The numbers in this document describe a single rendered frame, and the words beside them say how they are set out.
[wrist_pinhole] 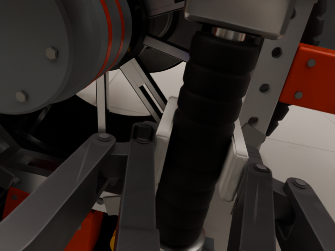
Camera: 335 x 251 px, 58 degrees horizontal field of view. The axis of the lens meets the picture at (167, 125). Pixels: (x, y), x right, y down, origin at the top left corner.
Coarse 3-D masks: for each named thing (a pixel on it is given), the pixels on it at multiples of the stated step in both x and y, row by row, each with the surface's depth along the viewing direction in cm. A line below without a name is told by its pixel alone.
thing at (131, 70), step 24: (144, 0) 45; (168, 0) 44; (144, 24) 46; (144, 48) 50; (168, 48) 47; (144, 72) 49; (72, 96) 73; (96, 96) 51; (144, 96) 50; (0, 120) 53; (24, 120) 55; (48, 120) 60; (72, 120) 65; (96, 120) 69; (120, 120) 72; (144, 120) 71; (48, 144) 54; (72, 144) 57
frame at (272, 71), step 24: (312, 0) 33; (288, 24) 34; (264, 48) 35; (288, 48) 35; (264, 72) 36; (288, 72) 36; (264, 96) 37; (240, 120) 39; (264, 120) 39; (0, 144) 50; (0, 168) 46; (24, 168) 47; (48, 168) 51; (120, 192) 46
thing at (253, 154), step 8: (248, 144) 19; (248, 152) 18; (256, 152) 18; (248, 160) 17; (256, 160) 17; (240, 184) 16; (280, 184) 15; (240, 192) 15; (280, 192) 14; (280, 200) 14; (288, 200) 14; (280, 208) 14; (288, 208) 14; (280, 216) 15; (288, 216) 14
